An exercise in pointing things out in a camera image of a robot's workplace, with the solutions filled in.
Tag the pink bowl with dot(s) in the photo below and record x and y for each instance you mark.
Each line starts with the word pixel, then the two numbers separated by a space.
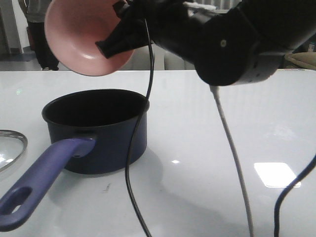
pixel 72 27

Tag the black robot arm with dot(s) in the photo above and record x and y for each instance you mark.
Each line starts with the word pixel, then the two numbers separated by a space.
pixel 244 45

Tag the walking person in black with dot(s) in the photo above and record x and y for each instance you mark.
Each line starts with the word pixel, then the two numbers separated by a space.
pixel 34 12

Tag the dark blue saucepan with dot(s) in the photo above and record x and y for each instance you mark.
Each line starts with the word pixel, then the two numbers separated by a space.
pixel 91 132

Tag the tan cushion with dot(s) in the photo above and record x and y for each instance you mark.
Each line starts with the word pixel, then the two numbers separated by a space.
pixel 306 60

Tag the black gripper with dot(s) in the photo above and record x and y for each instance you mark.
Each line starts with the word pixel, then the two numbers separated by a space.
pixel 167 23

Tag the glass lid with blue knob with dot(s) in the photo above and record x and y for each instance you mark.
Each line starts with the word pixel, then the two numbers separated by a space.
pixel 13 145

